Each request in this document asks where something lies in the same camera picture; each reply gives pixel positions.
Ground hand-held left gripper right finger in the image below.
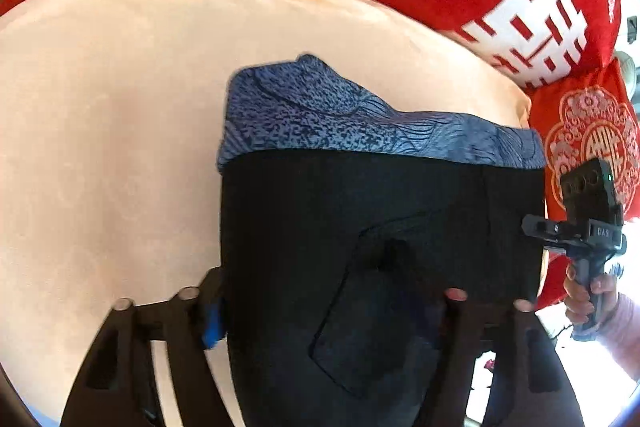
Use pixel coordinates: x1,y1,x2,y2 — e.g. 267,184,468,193
434,288,584,427

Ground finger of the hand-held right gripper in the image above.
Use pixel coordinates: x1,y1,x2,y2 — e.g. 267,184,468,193
521,214,561,243

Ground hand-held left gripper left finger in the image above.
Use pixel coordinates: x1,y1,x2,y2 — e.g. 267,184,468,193
60,267,232,427

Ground black pants with blue waistband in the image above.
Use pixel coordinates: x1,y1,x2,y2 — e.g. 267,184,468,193
216,53,548,427

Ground person's right forearm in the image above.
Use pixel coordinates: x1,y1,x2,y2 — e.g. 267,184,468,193
596,291,640,384

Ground person's right hand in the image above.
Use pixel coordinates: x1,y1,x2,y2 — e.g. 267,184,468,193
563,259,622,327

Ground red patterned pillow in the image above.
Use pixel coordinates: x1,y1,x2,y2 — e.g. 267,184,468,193
527,58,640,314

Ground peach bed sheet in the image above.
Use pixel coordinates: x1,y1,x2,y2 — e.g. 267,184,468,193
0,0,534,414

